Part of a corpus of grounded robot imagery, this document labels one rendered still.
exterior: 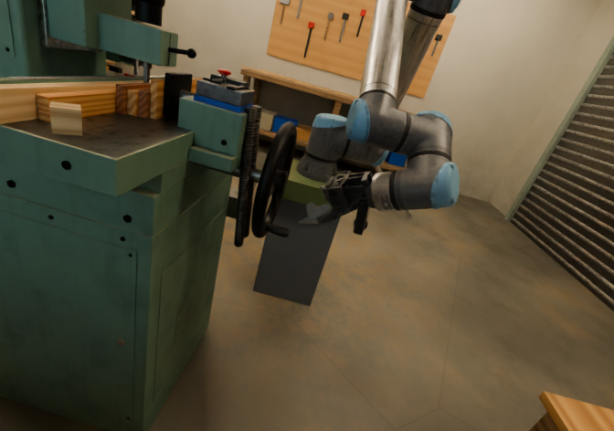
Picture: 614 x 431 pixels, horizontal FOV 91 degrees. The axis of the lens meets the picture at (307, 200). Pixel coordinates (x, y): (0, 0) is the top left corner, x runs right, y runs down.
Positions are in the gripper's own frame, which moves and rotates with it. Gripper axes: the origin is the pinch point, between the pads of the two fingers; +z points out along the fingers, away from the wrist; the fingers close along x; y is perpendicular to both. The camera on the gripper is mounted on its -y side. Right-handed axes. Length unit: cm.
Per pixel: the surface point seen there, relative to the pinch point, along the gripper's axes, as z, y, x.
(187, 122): 7.3, 34.1, 13.2
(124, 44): 17, 52, 8
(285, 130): -7.8, 24.0, 4.4
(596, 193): -99, -188, -232
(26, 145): 9, 43, 37
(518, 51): -55, -92, -380
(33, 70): 31, 56, 20
